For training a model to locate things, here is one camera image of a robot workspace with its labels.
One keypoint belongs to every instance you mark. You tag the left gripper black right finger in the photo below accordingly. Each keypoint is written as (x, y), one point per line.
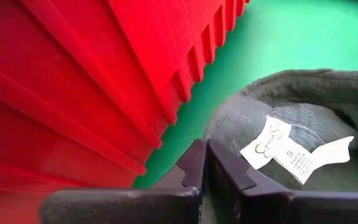
(275, 208)

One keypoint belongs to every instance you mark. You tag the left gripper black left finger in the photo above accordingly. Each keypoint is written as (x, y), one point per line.
(120, 207)

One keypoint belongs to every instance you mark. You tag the red plastic bin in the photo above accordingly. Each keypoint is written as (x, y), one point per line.
(73, 93)

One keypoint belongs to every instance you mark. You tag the dark green garment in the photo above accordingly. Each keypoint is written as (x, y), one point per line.
(337, 93)

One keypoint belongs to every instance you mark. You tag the grey garment tag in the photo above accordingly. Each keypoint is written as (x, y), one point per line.
(278, 146)

